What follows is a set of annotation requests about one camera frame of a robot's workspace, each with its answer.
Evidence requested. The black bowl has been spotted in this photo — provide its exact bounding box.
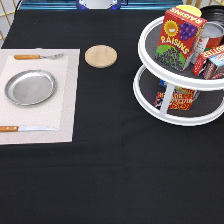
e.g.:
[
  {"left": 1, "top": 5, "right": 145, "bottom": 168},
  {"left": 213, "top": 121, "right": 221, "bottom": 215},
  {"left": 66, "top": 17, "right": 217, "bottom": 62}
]
[{"left": 201, "top": 5, "right": 224, "bottom": 26}]

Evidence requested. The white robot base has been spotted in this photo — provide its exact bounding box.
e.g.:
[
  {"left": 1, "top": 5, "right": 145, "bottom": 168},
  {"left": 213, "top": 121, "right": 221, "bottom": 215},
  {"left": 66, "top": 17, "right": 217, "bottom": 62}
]
[{"left": 76, "top": 0, "right": 121, "bottom": 10}]

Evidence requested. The white two-tier lazy Susan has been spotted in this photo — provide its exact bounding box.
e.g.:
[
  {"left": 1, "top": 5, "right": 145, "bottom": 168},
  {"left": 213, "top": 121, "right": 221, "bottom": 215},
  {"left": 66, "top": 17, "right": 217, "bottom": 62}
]
[{"left": 133, "top": 16, "right": 224, "bottom": 126}]

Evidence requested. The silver metal plate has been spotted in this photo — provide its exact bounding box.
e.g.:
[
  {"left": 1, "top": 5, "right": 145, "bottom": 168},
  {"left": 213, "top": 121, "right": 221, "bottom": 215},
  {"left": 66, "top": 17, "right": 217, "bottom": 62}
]
[{"left": 5, "top": 70, "right": 57, "bottom": 106}]

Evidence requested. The round wooden coaster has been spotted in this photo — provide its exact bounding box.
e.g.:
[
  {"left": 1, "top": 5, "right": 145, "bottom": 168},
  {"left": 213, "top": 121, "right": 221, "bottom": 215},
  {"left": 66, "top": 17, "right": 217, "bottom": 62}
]
[{"left": 85, "top": 45, "right": 117, "bottom": 68}]

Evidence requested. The red box lower tier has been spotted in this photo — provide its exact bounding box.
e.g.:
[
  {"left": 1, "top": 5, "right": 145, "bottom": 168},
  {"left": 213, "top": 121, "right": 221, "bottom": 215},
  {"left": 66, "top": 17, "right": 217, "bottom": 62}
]
[{"left": 154, "top": 92, "right": 193, "bottom": 110}]

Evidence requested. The beige placemat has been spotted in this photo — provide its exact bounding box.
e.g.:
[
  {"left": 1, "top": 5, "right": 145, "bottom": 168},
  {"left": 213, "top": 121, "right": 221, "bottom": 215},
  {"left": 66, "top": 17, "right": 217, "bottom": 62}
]
[{"left": 0, "top": 49, "right": 80, "bottom": 145}]

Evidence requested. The red raisins box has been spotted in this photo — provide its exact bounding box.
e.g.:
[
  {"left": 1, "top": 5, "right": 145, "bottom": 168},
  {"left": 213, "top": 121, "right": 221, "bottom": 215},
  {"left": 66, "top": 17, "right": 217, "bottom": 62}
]
[{"left": 155, "top": 7, "right": 207, "bottom": 71}]

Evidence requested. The red butter box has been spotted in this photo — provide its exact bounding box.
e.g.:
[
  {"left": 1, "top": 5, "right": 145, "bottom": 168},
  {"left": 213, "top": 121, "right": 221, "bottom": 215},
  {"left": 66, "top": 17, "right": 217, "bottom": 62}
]
[{"left": 192, "top": 45, "right": 224, "bottom": 80}]

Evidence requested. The red labelled tin can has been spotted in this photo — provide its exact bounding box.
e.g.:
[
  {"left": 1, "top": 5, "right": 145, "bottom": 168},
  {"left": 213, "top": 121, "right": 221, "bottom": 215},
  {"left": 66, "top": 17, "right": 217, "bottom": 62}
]
[{"left": 191, "top": 22, "right": 224, "bottom": 64}]

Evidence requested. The yellow green cylindrical container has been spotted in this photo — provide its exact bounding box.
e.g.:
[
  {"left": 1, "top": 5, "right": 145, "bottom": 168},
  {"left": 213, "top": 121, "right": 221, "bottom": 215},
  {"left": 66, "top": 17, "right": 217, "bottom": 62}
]
[{"left": 177, "top": 5, "right": 201, "bottom": 17}]

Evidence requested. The fork with wooden handle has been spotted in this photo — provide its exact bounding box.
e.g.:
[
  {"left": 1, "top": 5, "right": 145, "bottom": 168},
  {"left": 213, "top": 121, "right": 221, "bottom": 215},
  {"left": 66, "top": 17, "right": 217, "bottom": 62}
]
[{"left": 14, "top": 53, "right": 64, "bottom": 60}]

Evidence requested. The knife with wooden handle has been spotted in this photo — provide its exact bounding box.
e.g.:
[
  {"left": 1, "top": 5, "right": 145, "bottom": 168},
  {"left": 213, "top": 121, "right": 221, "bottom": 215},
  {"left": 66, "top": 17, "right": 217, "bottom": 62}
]
[{"left": 0, "top": 126, "right": 57, "bottom": 132}]

